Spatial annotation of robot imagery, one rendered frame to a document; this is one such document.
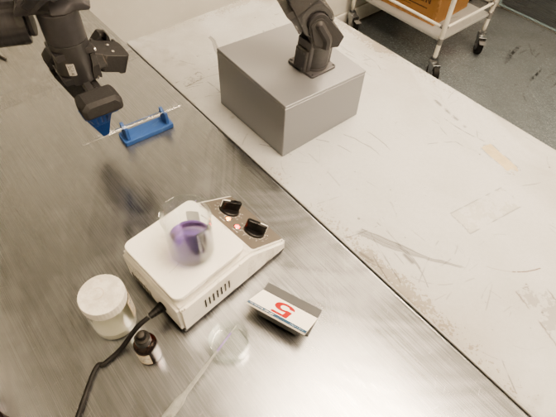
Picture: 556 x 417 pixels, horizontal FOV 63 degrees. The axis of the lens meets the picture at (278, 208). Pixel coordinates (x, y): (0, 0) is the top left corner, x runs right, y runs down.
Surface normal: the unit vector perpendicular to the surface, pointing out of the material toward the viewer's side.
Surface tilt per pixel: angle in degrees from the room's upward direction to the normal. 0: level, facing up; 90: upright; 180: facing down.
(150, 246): 0
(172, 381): 0
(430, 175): 0
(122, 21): 90
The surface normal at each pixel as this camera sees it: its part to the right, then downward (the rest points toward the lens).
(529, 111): 0.04, -0.62
